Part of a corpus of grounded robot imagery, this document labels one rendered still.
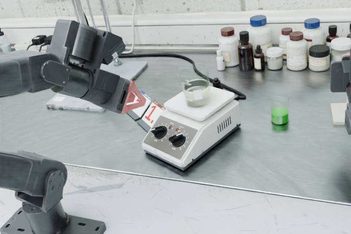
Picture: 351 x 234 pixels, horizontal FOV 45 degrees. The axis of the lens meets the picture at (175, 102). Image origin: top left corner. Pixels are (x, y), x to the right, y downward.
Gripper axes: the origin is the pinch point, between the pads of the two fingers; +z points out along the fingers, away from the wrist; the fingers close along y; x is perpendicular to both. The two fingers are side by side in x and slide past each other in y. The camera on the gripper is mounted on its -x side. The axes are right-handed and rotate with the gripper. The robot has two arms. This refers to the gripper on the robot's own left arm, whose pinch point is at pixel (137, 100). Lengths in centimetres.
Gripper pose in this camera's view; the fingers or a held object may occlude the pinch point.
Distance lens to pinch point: 88.6
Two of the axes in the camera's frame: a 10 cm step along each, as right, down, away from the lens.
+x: -3.2, 9.5, 0.1
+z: 6.3, 2.1, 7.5
